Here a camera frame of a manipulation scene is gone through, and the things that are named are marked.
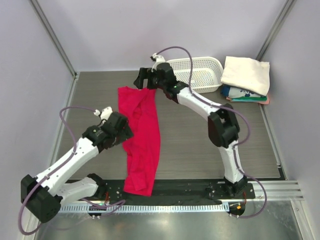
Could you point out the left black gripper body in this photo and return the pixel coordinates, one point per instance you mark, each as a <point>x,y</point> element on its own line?
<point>117,140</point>

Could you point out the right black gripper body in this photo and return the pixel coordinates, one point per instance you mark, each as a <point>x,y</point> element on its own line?
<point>161,84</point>

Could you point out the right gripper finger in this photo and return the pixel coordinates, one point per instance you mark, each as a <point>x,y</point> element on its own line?
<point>143,74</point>
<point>152,82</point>

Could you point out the red t-shirt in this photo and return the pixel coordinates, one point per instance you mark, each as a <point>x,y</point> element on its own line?
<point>143,149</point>

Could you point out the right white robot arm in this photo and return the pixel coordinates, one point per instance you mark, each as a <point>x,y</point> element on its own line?
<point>222,124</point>

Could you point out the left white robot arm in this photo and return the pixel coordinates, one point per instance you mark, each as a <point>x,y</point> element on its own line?
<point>45,194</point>

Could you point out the white plastic basket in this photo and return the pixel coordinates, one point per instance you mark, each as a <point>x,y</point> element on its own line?
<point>203,74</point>

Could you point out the folded blue white t-shirt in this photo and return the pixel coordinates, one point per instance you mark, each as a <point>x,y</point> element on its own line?
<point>234,92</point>

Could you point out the folded green t-shirt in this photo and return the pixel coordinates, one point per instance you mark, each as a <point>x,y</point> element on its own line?
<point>250,99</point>

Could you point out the folded cream t-shirt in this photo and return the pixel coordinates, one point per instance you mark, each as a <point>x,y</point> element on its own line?
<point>247,73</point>

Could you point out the folded pink t-shirt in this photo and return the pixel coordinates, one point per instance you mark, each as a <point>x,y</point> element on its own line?
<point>262,103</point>

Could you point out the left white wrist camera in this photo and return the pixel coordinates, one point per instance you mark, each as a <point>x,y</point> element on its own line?
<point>104,114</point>

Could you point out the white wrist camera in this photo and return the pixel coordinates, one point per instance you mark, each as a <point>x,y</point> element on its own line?
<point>157,59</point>
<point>104,114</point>

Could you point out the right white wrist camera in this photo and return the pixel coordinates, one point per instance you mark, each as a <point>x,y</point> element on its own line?
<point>157,59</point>

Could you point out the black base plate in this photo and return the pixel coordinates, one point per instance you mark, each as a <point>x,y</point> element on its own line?
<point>178,189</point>

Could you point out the white slotted cable duct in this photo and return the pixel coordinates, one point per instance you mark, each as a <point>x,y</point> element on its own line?
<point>86,208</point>

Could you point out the aluminium rail profile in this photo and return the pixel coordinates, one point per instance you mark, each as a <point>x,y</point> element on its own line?
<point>282,190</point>

